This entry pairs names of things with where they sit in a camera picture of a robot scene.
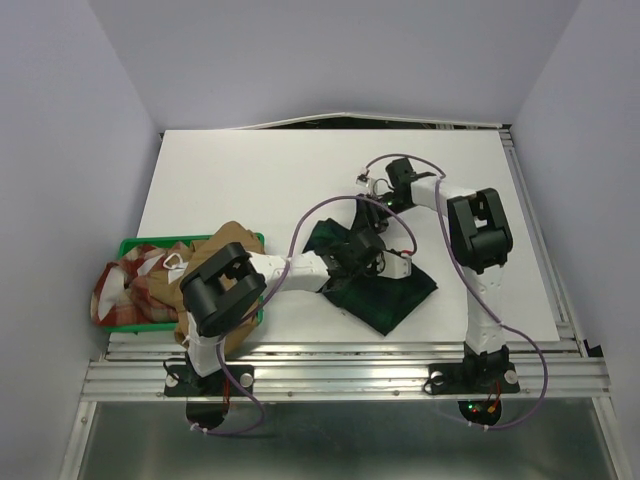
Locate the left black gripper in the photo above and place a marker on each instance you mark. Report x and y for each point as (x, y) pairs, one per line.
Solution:
(372, 271)

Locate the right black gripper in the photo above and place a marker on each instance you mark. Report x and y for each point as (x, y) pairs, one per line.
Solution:
(367, 213)

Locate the dark green plaid skirt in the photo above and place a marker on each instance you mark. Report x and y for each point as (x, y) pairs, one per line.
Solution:
(383, 303)

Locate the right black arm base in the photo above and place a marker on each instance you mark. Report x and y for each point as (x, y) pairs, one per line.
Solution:
(455, 379)

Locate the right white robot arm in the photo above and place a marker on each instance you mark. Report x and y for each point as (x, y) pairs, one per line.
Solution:
(478, 240)

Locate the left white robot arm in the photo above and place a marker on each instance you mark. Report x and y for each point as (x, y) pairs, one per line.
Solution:
(219, 293)

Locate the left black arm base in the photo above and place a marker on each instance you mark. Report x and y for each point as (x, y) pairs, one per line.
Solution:
(182, 382)

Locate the tan brown skirt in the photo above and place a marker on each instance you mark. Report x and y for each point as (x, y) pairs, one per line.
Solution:
(193, 256)

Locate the green plastic tray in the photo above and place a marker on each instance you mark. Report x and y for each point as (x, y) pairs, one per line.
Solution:
(164, 242)

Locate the red white plaid skirt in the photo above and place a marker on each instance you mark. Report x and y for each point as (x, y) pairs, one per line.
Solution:
(141, 287)

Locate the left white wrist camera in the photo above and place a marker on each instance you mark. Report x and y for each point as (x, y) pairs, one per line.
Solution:
(394, 265)

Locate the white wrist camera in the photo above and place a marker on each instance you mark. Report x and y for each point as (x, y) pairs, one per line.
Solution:
(366, 182)
(394, 265)

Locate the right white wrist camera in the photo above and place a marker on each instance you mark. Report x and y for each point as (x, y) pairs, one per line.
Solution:
(366, 182)

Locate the aluminium frame rail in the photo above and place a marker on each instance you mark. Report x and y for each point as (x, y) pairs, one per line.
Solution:
(340, 359)

